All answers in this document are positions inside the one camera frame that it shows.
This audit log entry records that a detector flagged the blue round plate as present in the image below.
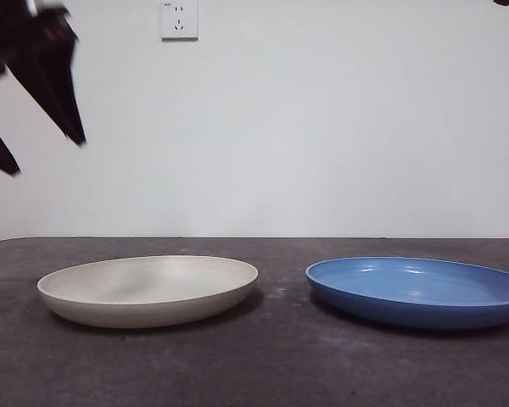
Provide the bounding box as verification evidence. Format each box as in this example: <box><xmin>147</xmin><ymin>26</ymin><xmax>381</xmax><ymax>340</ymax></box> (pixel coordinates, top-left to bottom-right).
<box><xmin>304</xmin><ymin>256</ymin><xmax>509</xmax><ymax>332</ymax></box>

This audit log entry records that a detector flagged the white wall socket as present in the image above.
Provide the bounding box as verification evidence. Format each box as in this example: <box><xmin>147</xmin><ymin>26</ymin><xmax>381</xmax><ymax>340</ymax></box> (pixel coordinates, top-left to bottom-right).
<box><xmin>160</xmin><ymin>0</ymin><xmax>199</xmax><ymax>42</ymax></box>

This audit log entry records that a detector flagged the white round plate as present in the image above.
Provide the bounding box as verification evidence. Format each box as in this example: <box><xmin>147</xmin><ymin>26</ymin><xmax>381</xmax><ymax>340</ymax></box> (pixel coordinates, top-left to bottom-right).
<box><xmin>36</xmin><ymin>254</ymin><xmax>259</xmax><ymax>330</ymax></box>

